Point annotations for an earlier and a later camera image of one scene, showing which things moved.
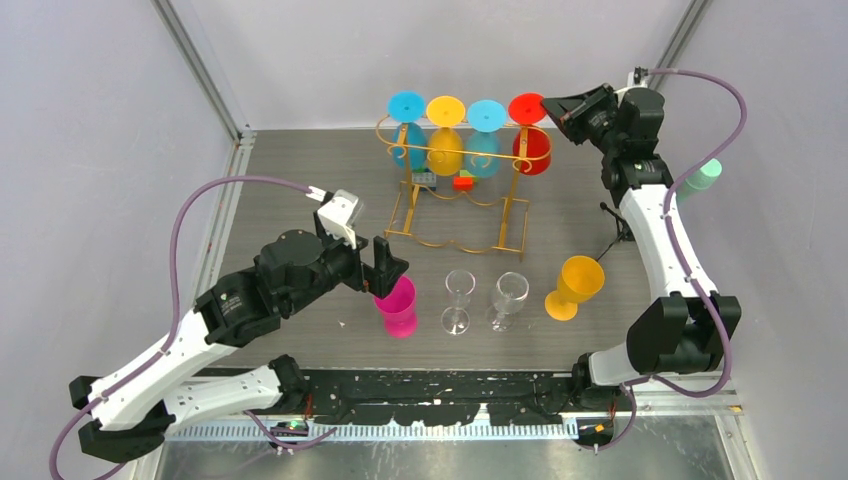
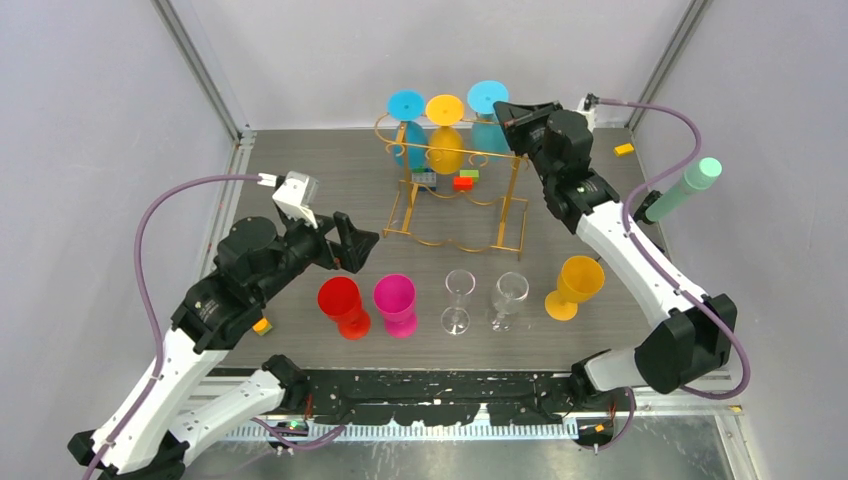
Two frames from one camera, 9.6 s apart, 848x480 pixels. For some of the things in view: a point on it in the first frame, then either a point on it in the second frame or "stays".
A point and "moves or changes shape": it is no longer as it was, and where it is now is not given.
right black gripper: x=571 y=112 to x=516 y=120
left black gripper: x=378 y=279 to x=360 y=242
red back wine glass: x=531 y=145 moves or changes shape
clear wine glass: x=456 y=320 stays
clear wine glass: x=512 y=289 stays
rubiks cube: x=424 y=177 stays
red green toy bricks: x=464 y=182 stays
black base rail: x=444 y=398 stays
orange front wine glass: x=579 y=281 stays
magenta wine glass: x=399 y=308 stays
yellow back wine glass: x=444 y=148 stays
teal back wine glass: x=485 y=118 to x=487 y=133
